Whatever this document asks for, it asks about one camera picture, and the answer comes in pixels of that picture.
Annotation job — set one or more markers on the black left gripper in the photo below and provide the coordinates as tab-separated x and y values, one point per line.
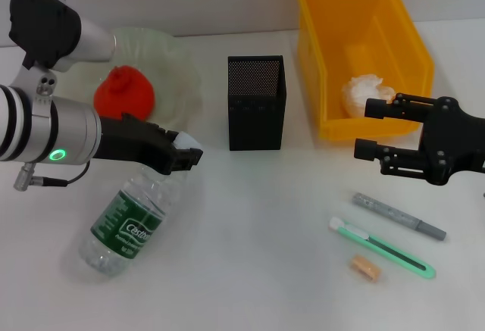
129	141

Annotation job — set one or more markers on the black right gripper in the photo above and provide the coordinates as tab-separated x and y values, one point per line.
454	143

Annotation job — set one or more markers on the white paper ball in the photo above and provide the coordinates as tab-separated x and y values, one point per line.
360	92

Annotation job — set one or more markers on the clear green-label water bottle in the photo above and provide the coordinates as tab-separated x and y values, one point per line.
129	228

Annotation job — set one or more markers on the red-orange toy orange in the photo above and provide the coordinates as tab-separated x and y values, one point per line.
125	92

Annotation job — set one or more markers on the black mesh pen holder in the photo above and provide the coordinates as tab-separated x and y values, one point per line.
254	126

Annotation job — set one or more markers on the pale green glass fruit plate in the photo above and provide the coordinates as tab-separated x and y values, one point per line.
174	73

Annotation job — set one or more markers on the grey marker pen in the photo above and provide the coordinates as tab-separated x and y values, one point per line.
398	215

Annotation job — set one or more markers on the mint green utility knife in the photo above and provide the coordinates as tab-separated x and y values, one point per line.
394	257

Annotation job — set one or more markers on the small beige eraser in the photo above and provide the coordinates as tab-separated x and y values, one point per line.
364	267

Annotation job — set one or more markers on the yellow plastic bin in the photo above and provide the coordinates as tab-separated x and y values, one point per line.
379	35

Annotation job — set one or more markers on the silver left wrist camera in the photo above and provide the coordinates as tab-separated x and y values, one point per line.
41	24

